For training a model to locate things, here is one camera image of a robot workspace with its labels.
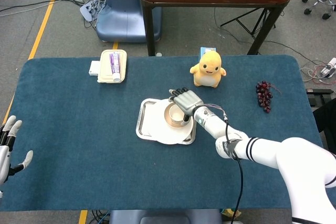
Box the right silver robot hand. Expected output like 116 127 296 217
169 87 205 126

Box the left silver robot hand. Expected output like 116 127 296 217
0 115 34 186

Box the white paper cup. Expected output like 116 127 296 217
168 104 187 124

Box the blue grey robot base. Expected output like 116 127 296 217
109 209 224 224

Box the silver metal tray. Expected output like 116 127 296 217
135 98 198 145

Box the cream dish with toothpaste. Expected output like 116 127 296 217
97 49 128 84

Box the beige bowl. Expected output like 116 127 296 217
164 102 192 129

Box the yellow plush toy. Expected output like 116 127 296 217
190 51 227 89

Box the white round plate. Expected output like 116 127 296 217
148 99 195 145

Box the light blue carton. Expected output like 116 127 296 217
198 47 217 62

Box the dark red grape bunch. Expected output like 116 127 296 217
255 81 283 114

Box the purple white toothpaste tube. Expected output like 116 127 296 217
109 52 122 83

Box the blue table cloth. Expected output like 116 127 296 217
0 55 329 211

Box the black tripod stand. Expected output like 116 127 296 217
219 7 277 38

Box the small white box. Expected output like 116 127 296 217
88 60 102 77

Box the blue grey machine base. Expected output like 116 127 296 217
96 0 162 43

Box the colourful yellow packet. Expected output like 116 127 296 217
219 208 242 221

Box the white floor power strip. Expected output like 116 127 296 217
79 0 99 22

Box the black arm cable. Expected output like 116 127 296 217
203 102 244 224

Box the black metal bracket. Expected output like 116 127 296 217
306 89 334 106

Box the white socket with red cables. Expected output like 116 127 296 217
300 57 336 83

